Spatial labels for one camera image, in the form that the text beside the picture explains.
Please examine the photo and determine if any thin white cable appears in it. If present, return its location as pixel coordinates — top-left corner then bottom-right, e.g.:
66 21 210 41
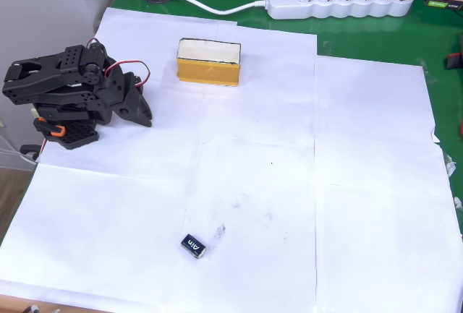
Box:
0 134 37 165

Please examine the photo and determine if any white power strip cable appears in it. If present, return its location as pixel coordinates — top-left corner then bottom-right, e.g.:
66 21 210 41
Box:
156 0 271 15

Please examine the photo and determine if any white power strip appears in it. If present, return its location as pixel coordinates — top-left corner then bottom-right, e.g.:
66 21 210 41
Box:
266 0 415 20

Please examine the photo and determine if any white paper sheet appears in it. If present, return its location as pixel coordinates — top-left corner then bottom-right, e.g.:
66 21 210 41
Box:
197 22 318 150
313 142 463 313
94 7 239 86
37 72 205 179
0 163 191 313
171 139 318 313
313 55 441 187

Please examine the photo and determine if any small grey-blue rectangular box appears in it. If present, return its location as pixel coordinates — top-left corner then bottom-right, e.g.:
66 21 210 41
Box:
180 233 207 260

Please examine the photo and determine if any black orange table clamp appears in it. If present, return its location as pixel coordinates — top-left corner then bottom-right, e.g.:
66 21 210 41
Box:
20 116 67 162

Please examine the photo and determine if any yellow box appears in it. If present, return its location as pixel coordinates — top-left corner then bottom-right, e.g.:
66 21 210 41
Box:
176 37 242 88

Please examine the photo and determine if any red servo cable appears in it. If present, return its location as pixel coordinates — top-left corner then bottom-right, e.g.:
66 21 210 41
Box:
85 37 106 52
103 59 151 88

